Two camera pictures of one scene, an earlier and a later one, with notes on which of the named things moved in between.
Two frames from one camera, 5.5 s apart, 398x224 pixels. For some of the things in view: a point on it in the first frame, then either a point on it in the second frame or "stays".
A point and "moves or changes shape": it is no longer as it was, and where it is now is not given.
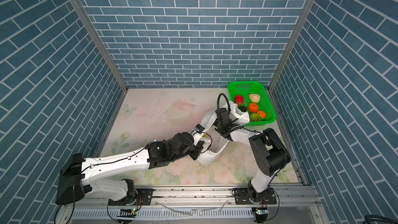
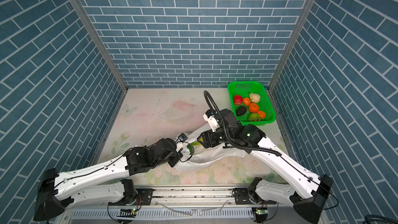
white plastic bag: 216,141 moves or changes shape
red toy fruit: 239,99 stays
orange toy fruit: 253,107 stays
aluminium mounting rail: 191,197 stays
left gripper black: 198,149 -> 178,158
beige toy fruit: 255,98 stays
